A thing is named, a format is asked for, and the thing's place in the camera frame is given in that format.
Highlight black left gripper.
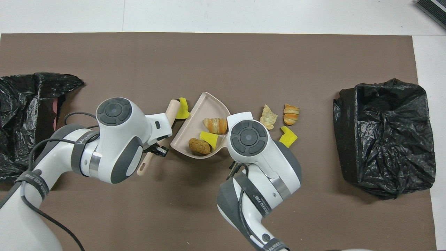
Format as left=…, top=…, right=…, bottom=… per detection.
left=143, top=140, right=170, bottom=157

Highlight brown bread roll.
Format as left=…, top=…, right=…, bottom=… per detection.
left=189, top=138, right=212, bottom=156

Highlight beige hand brush black bristles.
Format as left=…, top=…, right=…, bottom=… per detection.
left=137, top=99, right=182, bottom=176

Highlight yellow sponge with green side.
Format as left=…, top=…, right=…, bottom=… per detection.
left=175, top=97, right=191, bottom=120

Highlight curved yellow sponge piece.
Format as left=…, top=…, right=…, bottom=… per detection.
left=199, top=131, right=219, bottom=150

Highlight beige plastic dustpan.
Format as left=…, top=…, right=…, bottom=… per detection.
left=170, top=92, right=231, bottom=159

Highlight large striped croissant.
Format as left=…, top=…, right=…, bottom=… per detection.
left=203, top=118, right=228, bottom=135

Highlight pale pastry piece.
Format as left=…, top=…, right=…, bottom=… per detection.
left=260, top=104, right=278, bottom=130

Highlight notched yellow sponge piece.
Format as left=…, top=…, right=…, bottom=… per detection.
left=279, top=126, right=298, bottom=148

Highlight small striped croissant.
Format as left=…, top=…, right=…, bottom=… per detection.
left=283, top=104, right=300, bottom=126

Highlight black bag lined pink bin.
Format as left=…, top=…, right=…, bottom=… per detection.
left=0, top=72, right=85, bottom=183

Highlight brown table mat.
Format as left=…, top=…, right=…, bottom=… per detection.
left=0, top=32, right=438, bottom=251

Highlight dark ribbed panel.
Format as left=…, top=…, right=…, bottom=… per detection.
left=416, top=0, right=446, bottom=30

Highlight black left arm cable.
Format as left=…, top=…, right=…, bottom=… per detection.
left=0, top=112, right=100, bottom=251

